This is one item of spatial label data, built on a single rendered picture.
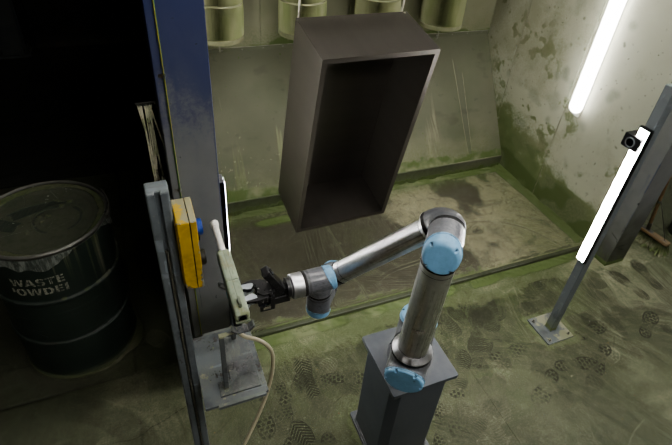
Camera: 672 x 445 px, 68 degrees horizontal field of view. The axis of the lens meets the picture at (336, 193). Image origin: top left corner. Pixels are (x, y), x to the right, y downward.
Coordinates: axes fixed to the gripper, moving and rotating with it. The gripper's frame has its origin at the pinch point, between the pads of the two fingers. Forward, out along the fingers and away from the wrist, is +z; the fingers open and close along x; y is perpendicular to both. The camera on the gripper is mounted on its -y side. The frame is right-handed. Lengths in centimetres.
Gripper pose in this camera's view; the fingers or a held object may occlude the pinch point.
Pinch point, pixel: (232, 296)
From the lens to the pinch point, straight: 172.3
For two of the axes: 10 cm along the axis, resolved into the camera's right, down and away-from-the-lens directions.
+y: -0.6, 8.0, 5.9
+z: -9.3, 1.7, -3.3
